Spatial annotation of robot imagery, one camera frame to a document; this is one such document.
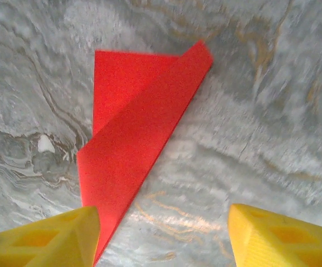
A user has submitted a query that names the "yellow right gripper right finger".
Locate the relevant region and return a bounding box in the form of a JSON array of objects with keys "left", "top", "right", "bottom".
[{"left": 227, "top": 203, "right": 322, "bottom": 267}]

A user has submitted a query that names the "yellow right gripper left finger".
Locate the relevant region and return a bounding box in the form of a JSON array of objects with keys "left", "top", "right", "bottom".
[{"left": 0, "top": 205, "right": 100, "bottom": 267}]

